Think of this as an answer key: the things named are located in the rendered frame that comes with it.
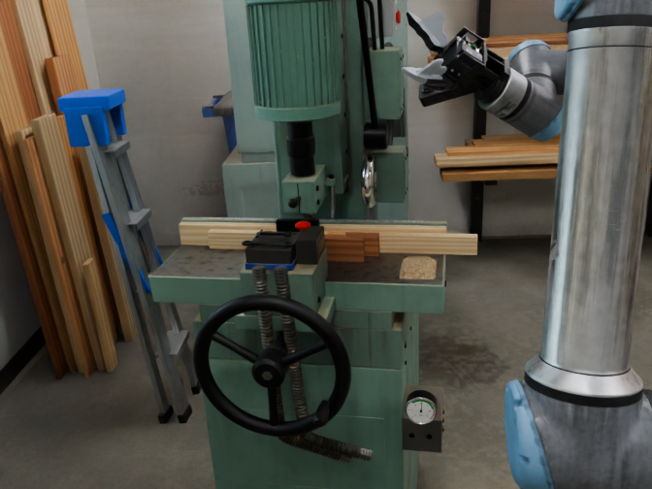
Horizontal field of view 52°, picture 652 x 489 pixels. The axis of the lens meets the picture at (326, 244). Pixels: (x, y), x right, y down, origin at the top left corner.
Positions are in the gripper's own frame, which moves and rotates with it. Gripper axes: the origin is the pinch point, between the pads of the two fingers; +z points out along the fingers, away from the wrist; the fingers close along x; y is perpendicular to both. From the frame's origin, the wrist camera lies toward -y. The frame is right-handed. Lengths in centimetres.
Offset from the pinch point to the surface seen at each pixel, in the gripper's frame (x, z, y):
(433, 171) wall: -147, -136, -166
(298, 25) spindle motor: -0.5, 16.7, -8.9
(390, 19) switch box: -28.2, -7.2, -16.5
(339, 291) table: 34.7, -11.5, -31.6
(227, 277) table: 33, 7, -45
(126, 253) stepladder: -8, 15, -129
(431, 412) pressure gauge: 53, -35, -31
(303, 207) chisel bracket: 17.6, -1.7, -33.9
